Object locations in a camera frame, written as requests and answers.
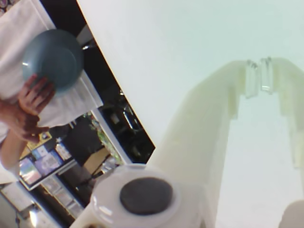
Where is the rack of clear drawers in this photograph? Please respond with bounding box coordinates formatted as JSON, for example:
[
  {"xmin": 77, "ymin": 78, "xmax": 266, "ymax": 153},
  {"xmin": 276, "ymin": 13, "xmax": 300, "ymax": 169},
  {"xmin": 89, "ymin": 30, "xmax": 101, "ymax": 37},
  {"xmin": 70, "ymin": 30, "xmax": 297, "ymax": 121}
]
[{"xmin": 41, "ymin": 177, "xmax": 86, "ymax": 218}]

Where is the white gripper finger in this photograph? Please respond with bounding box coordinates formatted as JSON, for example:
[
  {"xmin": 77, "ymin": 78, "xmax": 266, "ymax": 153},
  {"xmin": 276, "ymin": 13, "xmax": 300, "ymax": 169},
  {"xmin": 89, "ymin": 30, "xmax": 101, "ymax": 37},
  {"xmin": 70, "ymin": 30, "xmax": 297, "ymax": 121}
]
[
  {"xmin": 68, "ymin": 59, "xmax": 259, "ymax": 228},
  {"xmin": 259, "ymin": 56, "xmax": 304, "ymax": 228}
]

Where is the plastic googly eye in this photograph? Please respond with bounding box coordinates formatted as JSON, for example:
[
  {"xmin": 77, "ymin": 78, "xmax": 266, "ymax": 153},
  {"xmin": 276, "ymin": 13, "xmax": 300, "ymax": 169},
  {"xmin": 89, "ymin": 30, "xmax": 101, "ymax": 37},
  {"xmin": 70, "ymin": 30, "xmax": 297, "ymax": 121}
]
[{"xmin": 91, "ymin": 166, "xmax": 181, "ymax": 226}]

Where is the bare person forearm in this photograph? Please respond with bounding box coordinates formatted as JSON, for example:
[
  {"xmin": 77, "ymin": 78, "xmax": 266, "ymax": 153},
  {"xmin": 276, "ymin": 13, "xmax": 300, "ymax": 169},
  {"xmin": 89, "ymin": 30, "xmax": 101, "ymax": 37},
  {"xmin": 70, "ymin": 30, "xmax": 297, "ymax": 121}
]
[
  {"xmin": 0, "ymin": 99, "xmax": 16, "ymax": 124},
  {"xmin": 0, "ymin": 133, "xmax": 27, "ymax": 172}
]

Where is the black shiny object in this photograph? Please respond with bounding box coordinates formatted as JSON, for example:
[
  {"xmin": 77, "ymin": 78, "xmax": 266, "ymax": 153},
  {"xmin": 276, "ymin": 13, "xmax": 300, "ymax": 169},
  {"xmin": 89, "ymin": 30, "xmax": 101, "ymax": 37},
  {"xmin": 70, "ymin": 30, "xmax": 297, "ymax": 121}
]
[{"xmin": 121, "ymin": 108, "xmax": 140, "ymax": 131}]

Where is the white plastic bag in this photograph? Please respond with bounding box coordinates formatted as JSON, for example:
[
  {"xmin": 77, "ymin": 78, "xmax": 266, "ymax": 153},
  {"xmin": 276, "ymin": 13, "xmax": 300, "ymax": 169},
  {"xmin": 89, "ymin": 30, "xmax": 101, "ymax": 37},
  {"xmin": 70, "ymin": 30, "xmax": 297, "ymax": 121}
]
[{"xmin": 101, "ymin": 155, "xmax": 121, "ymax": 176}]

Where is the display board with cards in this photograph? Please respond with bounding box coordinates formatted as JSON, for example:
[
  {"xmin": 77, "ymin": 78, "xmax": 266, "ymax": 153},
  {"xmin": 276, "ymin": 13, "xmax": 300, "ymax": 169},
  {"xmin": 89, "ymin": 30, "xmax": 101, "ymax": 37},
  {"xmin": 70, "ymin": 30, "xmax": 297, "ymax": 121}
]
[{"xmin": 18, "ymin": 135, "xmax": 78, "ymax": 190}]

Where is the white pillar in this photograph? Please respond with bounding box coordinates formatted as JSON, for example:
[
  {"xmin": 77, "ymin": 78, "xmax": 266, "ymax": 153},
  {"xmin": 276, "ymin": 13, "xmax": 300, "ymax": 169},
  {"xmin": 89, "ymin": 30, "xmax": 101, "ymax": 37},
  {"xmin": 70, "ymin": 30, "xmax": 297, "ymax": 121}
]
[{"xmin": 91, "ymin": 111, "xmax": 131, "ymax": 167}]

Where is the brown cardboard panel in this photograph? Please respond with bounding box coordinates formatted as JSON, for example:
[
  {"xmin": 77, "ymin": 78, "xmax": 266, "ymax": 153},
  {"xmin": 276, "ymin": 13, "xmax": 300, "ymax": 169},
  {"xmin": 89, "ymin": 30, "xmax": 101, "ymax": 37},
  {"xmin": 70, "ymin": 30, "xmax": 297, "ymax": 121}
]
[{"xmin": 82, "ymin": 147, "xmax": 111, "ymax": 175}]

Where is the teal plate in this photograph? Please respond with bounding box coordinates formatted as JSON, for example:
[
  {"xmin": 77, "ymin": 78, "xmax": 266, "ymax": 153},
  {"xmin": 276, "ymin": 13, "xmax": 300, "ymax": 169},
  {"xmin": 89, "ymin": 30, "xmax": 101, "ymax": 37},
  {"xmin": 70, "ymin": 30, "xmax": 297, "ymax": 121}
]
[{"xmin": 22, "ymin": 29, "xmax": 84, "ymax": 96}]

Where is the bare person hand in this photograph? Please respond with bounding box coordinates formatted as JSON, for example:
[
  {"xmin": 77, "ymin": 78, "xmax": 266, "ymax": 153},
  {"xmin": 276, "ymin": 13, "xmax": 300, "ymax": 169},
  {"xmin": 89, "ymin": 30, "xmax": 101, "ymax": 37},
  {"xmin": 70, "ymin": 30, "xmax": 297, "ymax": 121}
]
[
  {"xmin": 14, "ymin": 74, "xmax": 57, "ymax": 116},
  {"xmin": 7, "ymin": 115, "xmax": 51, "ymax": 143}
]

